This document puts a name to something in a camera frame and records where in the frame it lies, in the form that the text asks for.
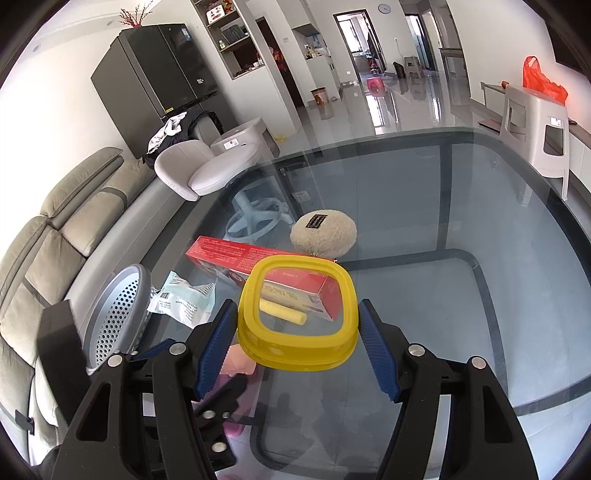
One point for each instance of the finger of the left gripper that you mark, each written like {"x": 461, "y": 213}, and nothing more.
{"x": 211, "y": 415}
{"x": 154, "y": 351}

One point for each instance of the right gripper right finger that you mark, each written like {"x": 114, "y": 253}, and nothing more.
{"x": 485, "y": 439}

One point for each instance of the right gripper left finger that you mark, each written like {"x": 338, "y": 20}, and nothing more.
{"x": 106, "y": 439}

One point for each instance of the grey perforated trash basket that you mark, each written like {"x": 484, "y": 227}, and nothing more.
{"x": 119, "y": 317}

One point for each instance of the yellow foam dart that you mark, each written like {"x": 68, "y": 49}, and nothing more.
{"x": 282, "y": 312}

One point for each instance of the small brown trash bin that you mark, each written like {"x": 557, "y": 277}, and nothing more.
{"x": 321, "y": 96}

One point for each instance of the white green plastic wrapper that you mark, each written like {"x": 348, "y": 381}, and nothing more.
{"x": 190, "y": 305}

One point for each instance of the grey leather sofa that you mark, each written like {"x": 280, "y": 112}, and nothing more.
{"x": 103, "y": 216}

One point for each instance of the white swivel stool chair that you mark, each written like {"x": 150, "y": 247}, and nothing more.
{"x": 192, "y": 171}

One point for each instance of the cream wool polishing pad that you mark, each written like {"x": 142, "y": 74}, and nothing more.
{"x": 324, "y": 233}

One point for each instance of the pile of clothes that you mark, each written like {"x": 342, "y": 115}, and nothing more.
{"x": 177, "y": 129}

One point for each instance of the white plastic step stool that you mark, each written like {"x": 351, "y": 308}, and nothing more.
{"x": 253, "y": 132}

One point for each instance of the dark grey refrigerator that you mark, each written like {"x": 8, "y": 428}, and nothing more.
{"x": 151, "y": 73}

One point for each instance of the white plastic stool right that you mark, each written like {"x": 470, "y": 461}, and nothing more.
{"x": 536, "y": 127}

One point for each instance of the orange plastic bag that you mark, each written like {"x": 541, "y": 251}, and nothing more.
{"x": 533, "y": 78}

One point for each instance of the built-in wall shelf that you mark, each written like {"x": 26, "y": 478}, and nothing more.
{"x": 230, "y": 35}

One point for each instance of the round wall clock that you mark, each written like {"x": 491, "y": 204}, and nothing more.
{"x": 384, "y": 8}

